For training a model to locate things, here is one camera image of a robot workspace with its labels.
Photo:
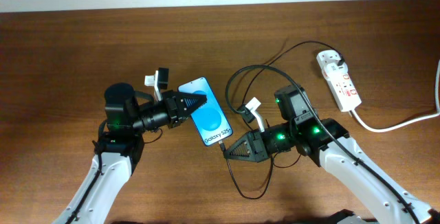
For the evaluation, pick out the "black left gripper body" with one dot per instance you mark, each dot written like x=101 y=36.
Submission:
x=169 y=116

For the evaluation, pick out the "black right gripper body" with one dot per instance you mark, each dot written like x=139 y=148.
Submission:
x=275 y=138

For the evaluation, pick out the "blue Galaxy smartphone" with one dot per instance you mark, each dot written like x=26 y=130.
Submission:
x=209 y=119

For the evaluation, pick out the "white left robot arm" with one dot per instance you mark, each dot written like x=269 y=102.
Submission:
x=120 y=144

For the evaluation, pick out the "white USB charger plug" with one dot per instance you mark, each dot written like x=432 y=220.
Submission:
x=333 y=70

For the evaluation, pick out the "white power strip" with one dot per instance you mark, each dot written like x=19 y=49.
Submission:
x=342 y=88

